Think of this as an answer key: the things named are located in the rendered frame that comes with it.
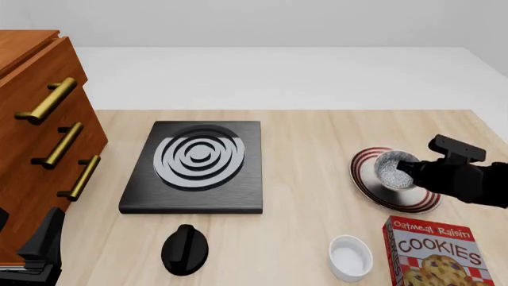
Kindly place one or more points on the flat plate on black stalk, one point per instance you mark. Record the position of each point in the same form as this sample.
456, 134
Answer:
456, 149

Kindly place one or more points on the white plate with red rings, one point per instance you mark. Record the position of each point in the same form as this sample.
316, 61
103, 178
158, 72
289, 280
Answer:
381, 196

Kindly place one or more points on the round black stove knob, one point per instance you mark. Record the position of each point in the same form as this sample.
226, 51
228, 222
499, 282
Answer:
184, 253

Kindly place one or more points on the flat black stove plate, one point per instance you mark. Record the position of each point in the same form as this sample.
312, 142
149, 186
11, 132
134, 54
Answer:
238, 190

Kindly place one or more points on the white ramekin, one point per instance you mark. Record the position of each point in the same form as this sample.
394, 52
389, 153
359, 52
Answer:
349, 259

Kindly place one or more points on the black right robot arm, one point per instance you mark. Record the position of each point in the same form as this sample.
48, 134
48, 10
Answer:
480, 184

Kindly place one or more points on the wooden cabinet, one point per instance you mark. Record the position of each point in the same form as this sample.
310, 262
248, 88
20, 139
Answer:
24, 41

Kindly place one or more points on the small wooden cabinet drawer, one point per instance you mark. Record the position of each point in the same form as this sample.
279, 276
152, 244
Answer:
89, 143

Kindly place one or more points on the large wooden cabinet drawer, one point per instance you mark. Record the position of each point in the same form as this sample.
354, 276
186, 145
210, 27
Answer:
47, 68

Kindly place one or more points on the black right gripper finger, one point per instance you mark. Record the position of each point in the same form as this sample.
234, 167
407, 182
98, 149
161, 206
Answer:
410, 168

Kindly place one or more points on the medium wooden cabinet drawer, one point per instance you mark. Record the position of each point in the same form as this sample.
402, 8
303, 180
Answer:
75, 110

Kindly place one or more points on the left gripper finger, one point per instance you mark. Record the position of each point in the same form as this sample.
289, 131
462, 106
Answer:
3, 220
45, 241

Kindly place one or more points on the black patterned bowl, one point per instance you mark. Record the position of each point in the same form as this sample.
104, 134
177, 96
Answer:
391, 175

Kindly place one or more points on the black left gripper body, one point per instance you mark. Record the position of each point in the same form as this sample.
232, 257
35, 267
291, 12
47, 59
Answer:
35, 274

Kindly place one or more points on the red cookies box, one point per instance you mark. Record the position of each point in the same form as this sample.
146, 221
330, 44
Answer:
436, 253

